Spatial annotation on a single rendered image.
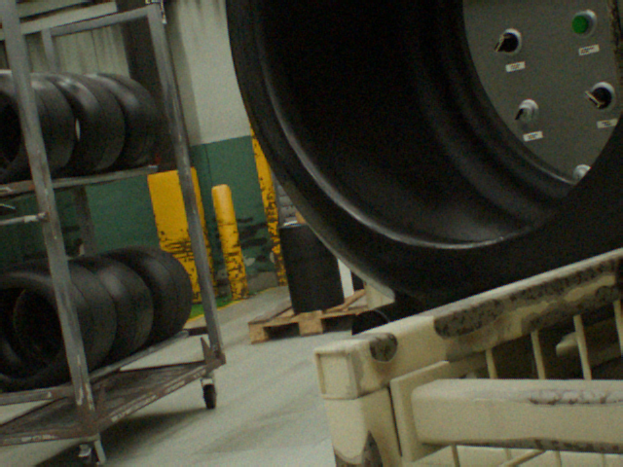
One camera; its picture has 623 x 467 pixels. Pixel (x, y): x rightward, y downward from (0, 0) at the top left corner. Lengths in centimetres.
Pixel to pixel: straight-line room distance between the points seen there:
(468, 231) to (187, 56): 1045
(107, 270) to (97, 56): 691
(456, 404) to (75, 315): 449
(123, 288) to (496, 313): 489
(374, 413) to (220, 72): 1102
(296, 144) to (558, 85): 71
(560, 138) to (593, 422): 139
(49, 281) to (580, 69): 350
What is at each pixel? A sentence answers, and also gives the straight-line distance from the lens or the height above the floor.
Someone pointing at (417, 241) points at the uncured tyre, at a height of 98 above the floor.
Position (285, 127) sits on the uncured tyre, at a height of 109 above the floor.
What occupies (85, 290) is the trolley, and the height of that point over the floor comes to 72.
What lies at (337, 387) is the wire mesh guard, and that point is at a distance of 42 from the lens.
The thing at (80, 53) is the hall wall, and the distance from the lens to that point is 1225.
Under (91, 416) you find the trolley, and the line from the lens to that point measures 491.
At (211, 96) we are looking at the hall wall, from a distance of 1147.
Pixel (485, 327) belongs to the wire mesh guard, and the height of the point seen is 99.
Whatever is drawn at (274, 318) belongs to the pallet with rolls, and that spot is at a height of 13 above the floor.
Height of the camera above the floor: 106
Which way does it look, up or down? 3 degrees down
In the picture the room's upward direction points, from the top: 10 degrees counter-clockwise
